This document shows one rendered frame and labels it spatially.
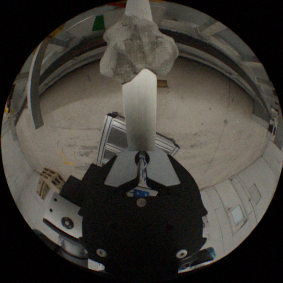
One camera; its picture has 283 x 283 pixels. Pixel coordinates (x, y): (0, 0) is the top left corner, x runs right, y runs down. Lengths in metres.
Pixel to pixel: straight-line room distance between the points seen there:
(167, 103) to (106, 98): 0.69
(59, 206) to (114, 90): 0.98
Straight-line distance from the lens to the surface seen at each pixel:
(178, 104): 1.02
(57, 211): 0.27
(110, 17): 0.32
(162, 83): 0.89
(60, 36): 0.69
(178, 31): 0.36
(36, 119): 0.25
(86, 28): 0.35
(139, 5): 0.17
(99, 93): 1.06
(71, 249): 0.42
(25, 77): 0.61
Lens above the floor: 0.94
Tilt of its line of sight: 61 degrees down
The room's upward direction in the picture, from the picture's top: 180 degrees clockwise
